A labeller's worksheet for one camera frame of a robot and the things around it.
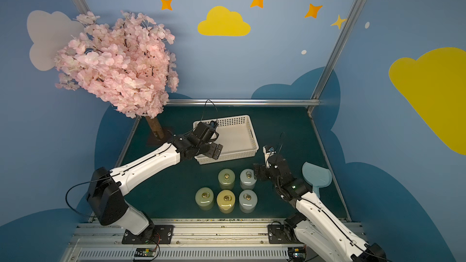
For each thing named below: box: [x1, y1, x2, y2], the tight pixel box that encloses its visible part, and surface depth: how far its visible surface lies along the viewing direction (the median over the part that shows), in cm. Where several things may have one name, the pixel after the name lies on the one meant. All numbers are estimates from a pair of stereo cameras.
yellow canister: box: [216, 189, 237, 215], surface depth 78 cm
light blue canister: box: [239, 168, 257, 191], surface depth 84 cm
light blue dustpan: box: [302, 161, 332, 199], surface depth 95 cm
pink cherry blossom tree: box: [54, 11, 179, 141], surface depth 66 cm
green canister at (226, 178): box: [217, 168, 236, 190], surface depth 84 cm
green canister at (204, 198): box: [194, 186, 215, 212], surface depth 79 cm
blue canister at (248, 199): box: [239, 189, 258, 215], surface depth 78 cm
